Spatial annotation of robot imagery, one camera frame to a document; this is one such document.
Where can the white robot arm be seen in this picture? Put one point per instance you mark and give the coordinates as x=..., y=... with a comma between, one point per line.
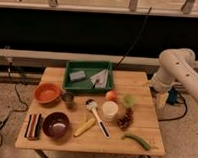
x=176, y=64

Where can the orange red bowl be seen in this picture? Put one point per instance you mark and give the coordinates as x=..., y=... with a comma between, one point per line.
x=46, y=93

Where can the blue box on floor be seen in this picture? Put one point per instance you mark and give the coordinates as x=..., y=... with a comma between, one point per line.
x=173, y=95

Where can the green cucumber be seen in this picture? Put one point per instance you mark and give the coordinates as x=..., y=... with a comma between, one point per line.
x=138, y=139

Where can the white round container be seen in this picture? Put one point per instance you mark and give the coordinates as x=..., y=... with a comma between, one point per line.
x=110, y=110

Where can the orange peach fruit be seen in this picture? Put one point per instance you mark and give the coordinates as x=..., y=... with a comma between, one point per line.
x=111, y=95

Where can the white dish brush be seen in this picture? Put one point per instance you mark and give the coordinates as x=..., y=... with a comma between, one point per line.
x=92, y=106

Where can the yellow banana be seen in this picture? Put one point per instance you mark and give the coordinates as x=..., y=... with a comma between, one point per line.
x=84, y=127

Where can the dark maroon bowl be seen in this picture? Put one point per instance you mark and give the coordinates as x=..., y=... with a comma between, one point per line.
x=56, y=125

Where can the dark grape bunch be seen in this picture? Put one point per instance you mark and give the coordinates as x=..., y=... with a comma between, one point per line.
x=125, y=121

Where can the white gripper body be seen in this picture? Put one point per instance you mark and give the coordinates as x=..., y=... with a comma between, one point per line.
x=161, y=100

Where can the small metal cup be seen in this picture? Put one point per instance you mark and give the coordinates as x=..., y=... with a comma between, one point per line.
x=68, y=98

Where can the white cloth napkin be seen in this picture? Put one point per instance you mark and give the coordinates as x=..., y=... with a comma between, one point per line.
x=99, y=79

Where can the green plastic tray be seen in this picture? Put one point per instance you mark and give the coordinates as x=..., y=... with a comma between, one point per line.
x=90, y=68

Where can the grey sponge block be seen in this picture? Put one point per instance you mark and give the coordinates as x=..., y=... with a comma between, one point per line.
x=76, y=76

